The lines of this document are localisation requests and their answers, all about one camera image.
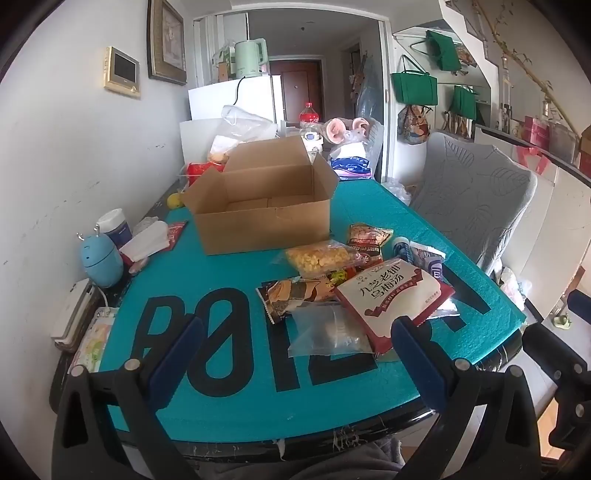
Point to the framed picture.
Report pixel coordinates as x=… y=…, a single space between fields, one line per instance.
x=167 y=41

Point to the yellow popcorn bag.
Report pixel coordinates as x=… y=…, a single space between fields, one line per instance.
x=318 y=258

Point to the small red packet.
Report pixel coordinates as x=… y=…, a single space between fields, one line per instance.
x=178 y=230

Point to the blue tube white cap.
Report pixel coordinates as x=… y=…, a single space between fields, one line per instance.
x=402 y=249

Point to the small green tote bag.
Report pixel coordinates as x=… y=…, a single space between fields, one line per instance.
x=464 y=105

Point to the plastic bag of bread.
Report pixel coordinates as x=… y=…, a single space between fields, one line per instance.
x=240 y=127

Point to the gold intercom wall panel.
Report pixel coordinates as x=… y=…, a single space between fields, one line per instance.
x=122 y=71

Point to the blue egg-shaped humidifier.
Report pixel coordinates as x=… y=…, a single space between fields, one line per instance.
x=101 y=263

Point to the yellow ball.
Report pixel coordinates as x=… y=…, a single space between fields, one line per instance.
x=174 y=201

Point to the seaweed snack packet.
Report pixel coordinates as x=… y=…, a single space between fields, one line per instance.
x=291 y=295

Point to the brown door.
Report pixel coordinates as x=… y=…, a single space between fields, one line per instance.
x=295 y=87

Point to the crumpled plastic bag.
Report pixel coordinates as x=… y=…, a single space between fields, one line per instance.
x=398 y=191

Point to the red brown snack packet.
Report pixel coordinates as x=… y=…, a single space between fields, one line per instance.
x=367 y=240

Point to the brown cardboard box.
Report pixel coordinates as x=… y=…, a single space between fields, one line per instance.
x=263 y=221

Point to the grey leaf-patterned chair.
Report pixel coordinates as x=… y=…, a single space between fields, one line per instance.
x=475 y=194

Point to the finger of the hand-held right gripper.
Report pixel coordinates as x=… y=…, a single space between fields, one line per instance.
x=581 y=307
x=570 y=383

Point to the cola bottle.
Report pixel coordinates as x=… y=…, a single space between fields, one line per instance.
x=308 y=117

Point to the large green tote bag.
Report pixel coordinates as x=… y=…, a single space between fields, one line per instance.
x=414 y=87

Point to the pink ribbon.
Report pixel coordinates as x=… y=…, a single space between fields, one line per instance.
x=531 y=157

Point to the white blue bottle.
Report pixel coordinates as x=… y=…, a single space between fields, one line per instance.
x=117 y=226

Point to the tilted green tote bag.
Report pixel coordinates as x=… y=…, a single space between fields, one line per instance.
x=441 y=50

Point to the bamboo branch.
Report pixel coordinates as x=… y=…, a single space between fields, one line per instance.
x=531 y=78

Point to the white fridge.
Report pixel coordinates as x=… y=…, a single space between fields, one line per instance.
x=217 y=97

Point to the green electric kettle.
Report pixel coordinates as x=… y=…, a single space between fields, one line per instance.
x=249 y=57

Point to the white crumpled tissue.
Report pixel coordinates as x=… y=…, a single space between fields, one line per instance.
x=145 y=240

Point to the white power strip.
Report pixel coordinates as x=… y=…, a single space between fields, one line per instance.
x=74 y=314

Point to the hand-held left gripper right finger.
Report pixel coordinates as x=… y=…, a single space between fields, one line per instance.
x=415 y=360

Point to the translucent storage box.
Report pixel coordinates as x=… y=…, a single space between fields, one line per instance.
x=561 y=138

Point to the plastic-wrapped hanging garment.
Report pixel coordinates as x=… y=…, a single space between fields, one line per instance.
x=369 y=99

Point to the blue tissue pack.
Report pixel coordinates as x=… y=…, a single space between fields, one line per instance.
x=351 y=166

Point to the small green floor item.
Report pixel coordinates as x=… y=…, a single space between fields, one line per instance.
x=563 y=321

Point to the small yellow green packet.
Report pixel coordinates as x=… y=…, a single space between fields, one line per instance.
x=338 y=276

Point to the patterned cloth bag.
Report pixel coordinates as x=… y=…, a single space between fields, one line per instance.
x=414 y=125

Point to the clear plastic bin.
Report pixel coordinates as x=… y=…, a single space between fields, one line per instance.
x=184 y=177

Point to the white blue packet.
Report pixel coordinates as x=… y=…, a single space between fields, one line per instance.
x=429 y=263

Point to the wet wipes pack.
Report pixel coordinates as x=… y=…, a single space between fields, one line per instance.
x=94 y=341

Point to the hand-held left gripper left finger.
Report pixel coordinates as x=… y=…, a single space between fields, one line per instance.
x=178 y=357

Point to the red white snack packet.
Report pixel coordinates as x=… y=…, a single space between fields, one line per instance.
x=388 y=295

